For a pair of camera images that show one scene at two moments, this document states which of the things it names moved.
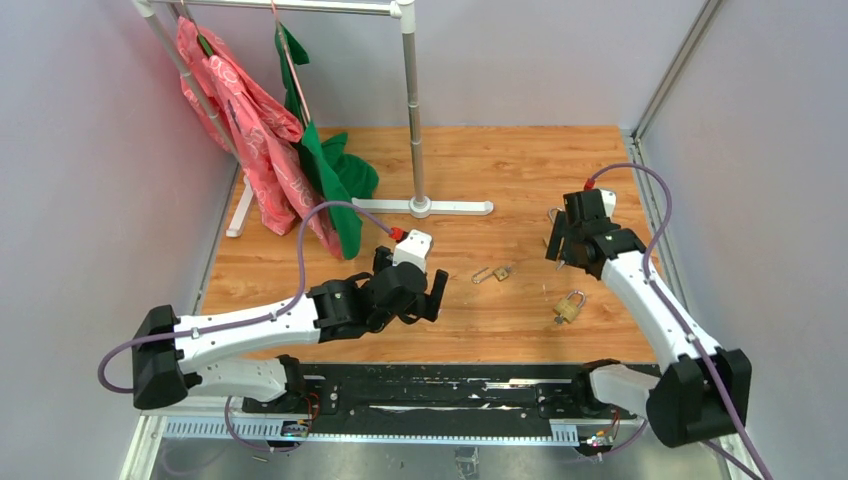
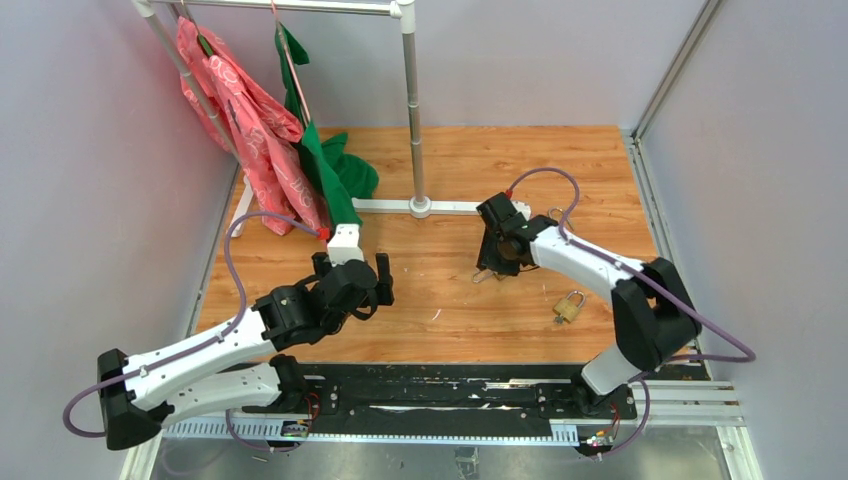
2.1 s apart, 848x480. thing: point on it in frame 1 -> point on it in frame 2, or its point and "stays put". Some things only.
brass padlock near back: (552, 213) stays put
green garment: (340, 173) stays put
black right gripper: (560, 231) -> (487, 257)
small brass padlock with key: (500, 273) stays put
